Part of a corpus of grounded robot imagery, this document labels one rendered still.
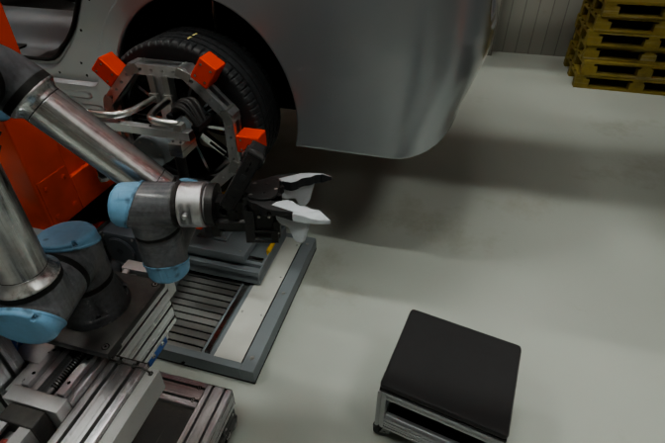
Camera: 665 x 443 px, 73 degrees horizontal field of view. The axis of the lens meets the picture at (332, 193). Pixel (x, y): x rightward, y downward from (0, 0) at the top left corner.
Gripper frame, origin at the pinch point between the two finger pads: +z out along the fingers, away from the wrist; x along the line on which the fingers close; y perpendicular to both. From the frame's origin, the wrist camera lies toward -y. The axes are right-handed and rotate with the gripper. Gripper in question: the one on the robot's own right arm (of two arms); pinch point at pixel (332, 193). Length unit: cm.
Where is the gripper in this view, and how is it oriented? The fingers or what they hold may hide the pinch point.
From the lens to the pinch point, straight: 72.3
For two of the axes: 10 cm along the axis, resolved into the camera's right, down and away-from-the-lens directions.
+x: -0.1, 4.6, -8.9
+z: 10.0, 0.1, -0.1
